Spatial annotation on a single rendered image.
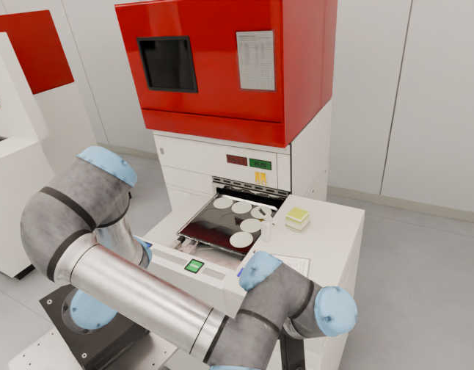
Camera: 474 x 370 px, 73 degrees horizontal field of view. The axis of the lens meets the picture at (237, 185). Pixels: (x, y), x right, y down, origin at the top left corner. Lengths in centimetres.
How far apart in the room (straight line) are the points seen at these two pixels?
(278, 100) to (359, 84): 157
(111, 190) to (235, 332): 33
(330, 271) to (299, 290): 63
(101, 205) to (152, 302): 21
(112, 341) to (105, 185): 68
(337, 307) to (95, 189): 46
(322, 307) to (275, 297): 8
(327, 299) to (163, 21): 129
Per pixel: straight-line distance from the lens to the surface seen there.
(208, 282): 118
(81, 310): 97
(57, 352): 140
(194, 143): 171
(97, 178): 63
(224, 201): 166
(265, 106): 136
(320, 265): 121
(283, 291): 55
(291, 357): 75
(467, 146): 296
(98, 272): 56
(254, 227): 147
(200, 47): 145
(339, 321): 57
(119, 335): 121
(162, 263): 130
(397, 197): 320
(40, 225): 60
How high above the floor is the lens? 183
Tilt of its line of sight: 32 degrees down
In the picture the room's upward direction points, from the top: 6 degrees counter-clockwise
